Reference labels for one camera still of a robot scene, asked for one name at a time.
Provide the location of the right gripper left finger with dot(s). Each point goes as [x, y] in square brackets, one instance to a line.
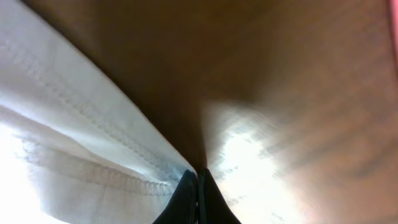
[182, 206]

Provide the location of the white t-shirt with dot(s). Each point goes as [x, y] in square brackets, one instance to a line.
[74, 148]

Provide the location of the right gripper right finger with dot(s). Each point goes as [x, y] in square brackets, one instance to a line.
[212, 207]

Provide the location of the pink garment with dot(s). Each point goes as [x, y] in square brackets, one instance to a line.
[392, 12]

